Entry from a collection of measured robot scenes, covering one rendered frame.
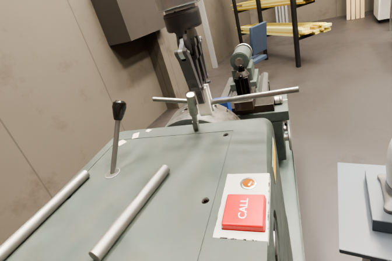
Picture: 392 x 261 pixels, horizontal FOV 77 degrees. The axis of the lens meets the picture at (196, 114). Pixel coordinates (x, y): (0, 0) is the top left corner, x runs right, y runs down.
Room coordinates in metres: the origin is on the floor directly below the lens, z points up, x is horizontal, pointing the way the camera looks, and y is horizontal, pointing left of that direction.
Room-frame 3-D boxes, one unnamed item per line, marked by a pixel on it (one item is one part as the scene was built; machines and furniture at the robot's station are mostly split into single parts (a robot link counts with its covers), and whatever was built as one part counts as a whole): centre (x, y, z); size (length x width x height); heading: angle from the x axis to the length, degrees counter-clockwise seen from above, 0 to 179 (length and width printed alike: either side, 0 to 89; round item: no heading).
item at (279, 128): (1.28, -0.47, 0.73); 0.27 x 0.12 x 0.27; 157
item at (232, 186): (0.29, -0.03, 1.23); 0.13 x 0.08 x 0.06; 157
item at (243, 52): (1.88, -0.46, 1.01); 0.30 x 0.20 x 0.29; 157
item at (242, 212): (0.27, -0.03, 1.26); 0.06 x 0.06 x 0.02; 67
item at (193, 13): (0.54, -0.03, 1.50); 0.08 x 0.07 x 0.09; 157
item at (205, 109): (0.53, -0.02, 1.35); 0.03 x 0.01 x 0.07; 67
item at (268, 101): (1.33, -0.25, 0.95); 0.43 x 0.18 x 0.04; 67
